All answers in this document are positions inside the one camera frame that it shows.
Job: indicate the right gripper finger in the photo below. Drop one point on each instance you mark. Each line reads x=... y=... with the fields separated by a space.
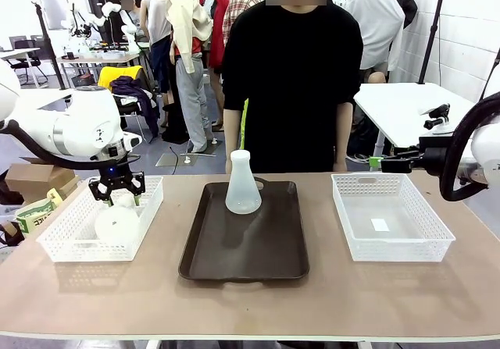
x=394 y=166
x=408 y=154

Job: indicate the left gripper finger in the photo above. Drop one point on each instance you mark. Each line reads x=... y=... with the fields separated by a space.
x=97 y=189
x=138 y=183

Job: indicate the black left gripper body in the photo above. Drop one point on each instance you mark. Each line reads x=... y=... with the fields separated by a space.
x=115 y=171

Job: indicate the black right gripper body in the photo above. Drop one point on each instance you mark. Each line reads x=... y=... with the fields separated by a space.
x=433 y=161

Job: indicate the person's right forearm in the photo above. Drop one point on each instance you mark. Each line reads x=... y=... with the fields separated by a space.
x=233 y=138

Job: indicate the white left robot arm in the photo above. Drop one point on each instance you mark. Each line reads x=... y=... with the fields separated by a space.
x=82 y=122

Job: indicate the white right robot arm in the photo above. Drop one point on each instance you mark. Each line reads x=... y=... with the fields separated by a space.
x=484 y=150

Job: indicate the person's left forearm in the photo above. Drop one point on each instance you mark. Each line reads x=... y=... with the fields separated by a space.
x=343 y=134

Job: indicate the person's left hand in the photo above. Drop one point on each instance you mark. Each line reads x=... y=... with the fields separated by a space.
x=340 y=166

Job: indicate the person's right hand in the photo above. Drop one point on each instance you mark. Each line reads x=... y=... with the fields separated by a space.
x=231 y=166

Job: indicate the white perforated plastic basket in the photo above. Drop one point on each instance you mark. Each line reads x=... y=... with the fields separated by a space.
x=58 y=243
x=429 y=216

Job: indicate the brown cardboard box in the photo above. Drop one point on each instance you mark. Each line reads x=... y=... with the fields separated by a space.
x=39 y=181

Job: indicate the white paper label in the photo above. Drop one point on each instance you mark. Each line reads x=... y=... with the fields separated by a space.
x=379 y=224

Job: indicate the green and white carton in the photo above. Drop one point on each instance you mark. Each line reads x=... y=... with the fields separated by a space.
x=35 y=218

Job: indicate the dark purple garment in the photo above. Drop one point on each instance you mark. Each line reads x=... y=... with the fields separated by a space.
x=142 y=103

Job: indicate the yellow cloth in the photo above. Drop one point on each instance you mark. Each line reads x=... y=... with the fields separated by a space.
x=107 y=77

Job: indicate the wooden background work table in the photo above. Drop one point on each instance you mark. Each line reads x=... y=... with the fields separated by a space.
x=97 y=58

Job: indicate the light green strip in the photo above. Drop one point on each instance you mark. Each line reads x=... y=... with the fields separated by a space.
x=244 y=122

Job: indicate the dark brown plastic tray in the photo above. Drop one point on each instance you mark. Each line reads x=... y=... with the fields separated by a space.
x=244 y=243

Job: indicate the black tripod stand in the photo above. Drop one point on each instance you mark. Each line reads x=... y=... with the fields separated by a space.
x=431 y=33
x=48 y=44

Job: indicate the person in black shirt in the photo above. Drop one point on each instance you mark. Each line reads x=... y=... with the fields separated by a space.
x=293 y=91

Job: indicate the mannequin with white shirt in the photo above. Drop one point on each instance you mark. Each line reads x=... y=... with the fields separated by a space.
x=375 y=25

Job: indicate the mannequin with cream jacket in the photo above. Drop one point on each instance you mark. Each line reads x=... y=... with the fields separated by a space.
x=189 y=52

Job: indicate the black office chair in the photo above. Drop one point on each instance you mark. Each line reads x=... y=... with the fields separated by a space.
x=23 y=64

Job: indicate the mannequin with white tank top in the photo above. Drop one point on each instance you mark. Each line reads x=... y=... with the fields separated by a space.
x=158 y=25

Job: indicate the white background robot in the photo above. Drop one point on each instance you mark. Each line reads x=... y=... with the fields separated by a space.
x=99 y=17

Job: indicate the white board panel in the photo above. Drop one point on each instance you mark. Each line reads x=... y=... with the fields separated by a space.
x=52 y=9

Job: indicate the mannequin with red jacket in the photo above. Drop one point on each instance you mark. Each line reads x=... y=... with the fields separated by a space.
x=218 y=17

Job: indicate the mannequin with plaid shirt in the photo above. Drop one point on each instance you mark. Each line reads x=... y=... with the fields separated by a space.
x=242 y=9

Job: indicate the grey mannequin base plate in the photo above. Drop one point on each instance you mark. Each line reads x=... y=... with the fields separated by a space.
x=187 y=159

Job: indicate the black metal frame chair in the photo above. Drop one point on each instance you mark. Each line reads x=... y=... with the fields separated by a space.
x=133 y=109

